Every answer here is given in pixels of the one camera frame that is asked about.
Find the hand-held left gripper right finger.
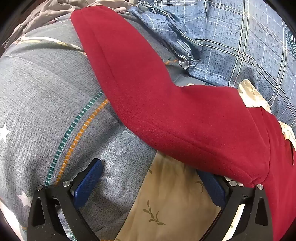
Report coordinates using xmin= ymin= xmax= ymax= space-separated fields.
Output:
xmin=197 ymin=170 xmax=271 ymax=241

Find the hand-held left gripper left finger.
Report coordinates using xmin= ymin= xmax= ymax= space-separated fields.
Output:
xmin=26 ymin=158 xmax=104 ymax=241

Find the red garment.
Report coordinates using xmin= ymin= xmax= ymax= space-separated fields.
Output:
xmin=70 ymin=5 xmax=296 ymax=241

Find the cream leaf-print bed sheet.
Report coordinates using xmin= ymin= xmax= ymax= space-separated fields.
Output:
xmin=113 ymin=79 xmax=296 ymax=241

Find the grey star-print duvet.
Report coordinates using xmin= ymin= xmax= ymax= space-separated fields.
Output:
xmin=0 ymin=11 xmax=181 ymax=241

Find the blue plaid quilt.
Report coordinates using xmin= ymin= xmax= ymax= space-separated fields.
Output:
xmin=128 ymin=0 xmax=296 ymax=123

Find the pale grey crumpled cloth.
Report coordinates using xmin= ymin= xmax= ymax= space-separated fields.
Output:
xmin=5 ymin=0 xmax=130 ymax=47

